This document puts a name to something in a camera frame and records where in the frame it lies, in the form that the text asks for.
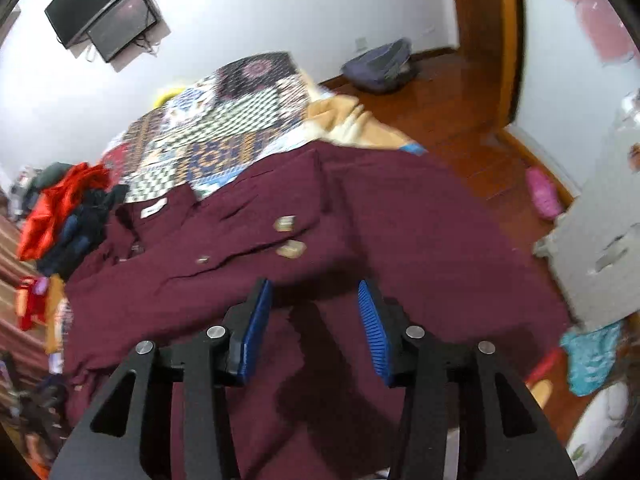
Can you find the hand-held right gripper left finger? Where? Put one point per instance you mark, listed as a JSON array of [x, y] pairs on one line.
[[256, 332]]

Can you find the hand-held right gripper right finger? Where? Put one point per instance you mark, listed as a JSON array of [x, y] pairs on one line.
[[375, 332]]

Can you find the maroon button shirt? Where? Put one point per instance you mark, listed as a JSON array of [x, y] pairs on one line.
[[410, 220]]

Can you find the pile of red dark clothes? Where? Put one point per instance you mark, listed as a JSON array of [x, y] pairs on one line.
[[65, 215]]

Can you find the patchwork patterned bedspread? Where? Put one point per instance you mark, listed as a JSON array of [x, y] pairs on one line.
[[220, 125]]

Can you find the tan blanket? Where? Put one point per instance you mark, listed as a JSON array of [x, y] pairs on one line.
[[350, 122]]

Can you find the red yellow cloth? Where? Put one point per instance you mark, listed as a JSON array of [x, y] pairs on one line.
[[40, 305]]

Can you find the pink slipper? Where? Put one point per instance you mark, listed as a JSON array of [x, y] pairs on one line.
[[543, 193]]

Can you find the teal patterned cloth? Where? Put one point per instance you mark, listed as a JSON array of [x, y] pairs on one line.
[[592, 357]]

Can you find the white floral cloth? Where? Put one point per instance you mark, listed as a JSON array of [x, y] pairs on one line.
[[600, 425]]

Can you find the grey cabinet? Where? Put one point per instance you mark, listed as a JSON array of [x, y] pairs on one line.
[[600, 230]]

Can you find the black wall television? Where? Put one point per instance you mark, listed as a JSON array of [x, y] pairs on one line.
[[102, 2]]

